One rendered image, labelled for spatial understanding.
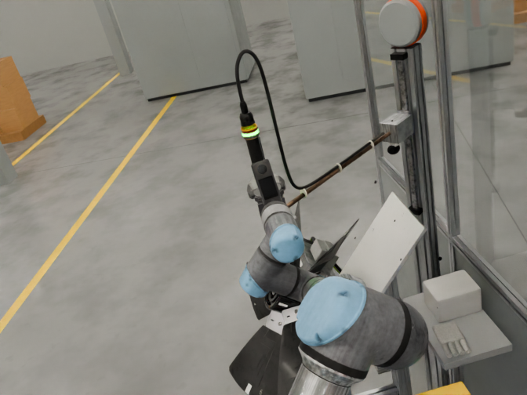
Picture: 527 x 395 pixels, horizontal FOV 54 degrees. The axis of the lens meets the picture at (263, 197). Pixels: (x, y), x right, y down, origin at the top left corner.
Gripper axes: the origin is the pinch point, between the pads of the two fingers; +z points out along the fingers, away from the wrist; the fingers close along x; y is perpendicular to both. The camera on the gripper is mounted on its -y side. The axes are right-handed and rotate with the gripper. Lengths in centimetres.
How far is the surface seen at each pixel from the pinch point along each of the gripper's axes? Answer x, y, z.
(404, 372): 34, 98, 6
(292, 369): -6, 51, -21
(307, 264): 10, 52, 27
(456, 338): 51, 78, -2
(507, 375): 70, 106, -1
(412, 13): 60, -24, 31
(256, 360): -17, 65, 0
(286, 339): -6, 49, -11
